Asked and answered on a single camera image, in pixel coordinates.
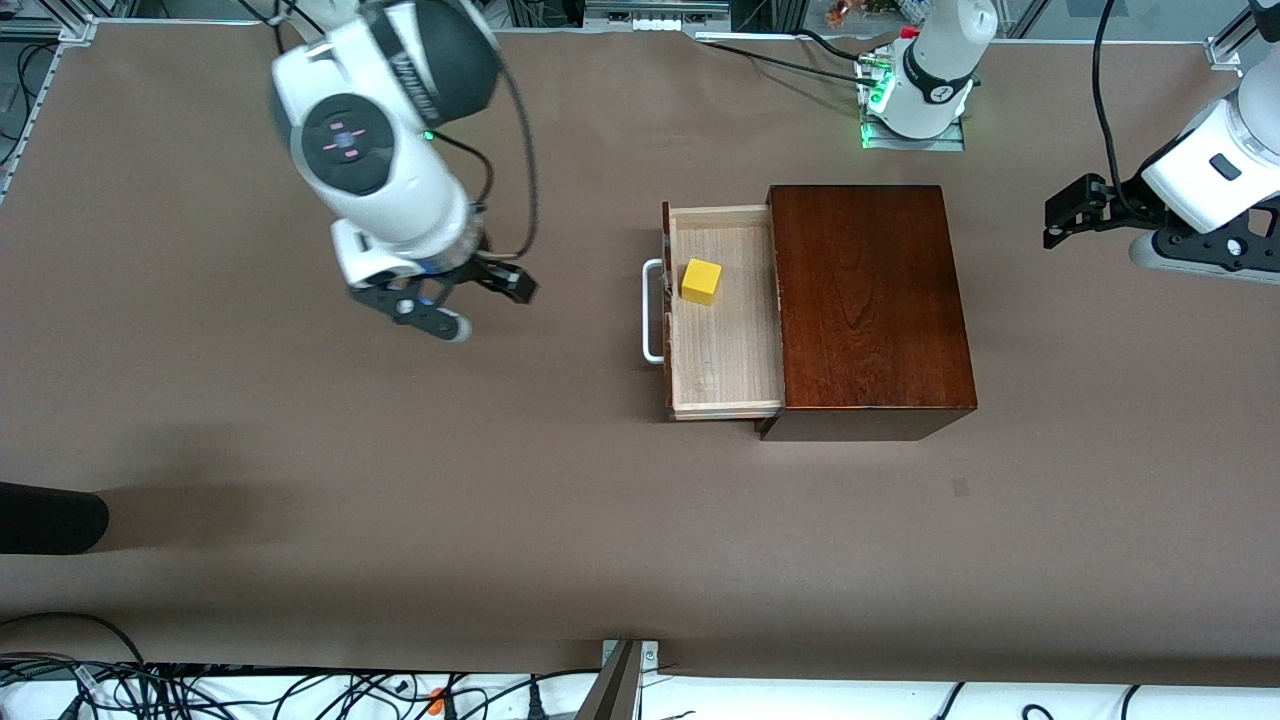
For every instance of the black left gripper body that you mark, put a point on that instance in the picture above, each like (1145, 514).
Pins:
(1122, 200)

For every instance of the white power strip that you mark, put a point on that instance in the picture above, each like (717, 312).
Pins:
(655, 20)

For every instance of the silver metal bracket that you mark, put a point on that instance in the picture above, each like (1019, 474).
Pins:
(650, 655)

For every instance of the yellow block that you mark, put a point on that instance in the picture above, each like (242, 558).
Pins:
(701, 282)

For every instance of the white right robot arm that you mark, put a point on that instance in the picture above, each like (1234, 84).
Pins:
(390, 150)

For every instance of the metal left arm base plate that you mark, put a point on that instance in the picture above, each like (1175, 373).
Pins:
(915, 145)

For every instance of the black angled post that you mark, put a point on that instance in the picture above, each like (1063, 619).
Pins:
(615, 690)

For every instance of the aluminium frame rail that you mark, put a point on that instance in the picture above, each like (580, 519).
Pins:
(78, 30)
(1225, 50)

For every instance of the black plug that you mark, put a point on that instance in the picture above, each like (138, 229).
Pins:
(535, 705)

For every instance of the brown paper table cover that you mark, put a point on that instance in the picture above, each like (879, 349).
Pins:
(500, 450)

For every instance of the orange connector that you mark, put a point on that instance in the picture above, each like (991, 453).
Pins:
(438, 700)

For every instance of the black cylinder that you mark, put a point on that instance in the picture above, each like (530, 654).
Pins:
(50, 518)

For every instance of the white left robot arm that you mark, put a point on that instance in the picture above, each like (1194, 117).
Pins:
(940, 70)

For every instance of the dark brown wooden cabinet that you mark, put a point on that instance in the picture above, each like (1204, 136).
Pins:
(870, 300)

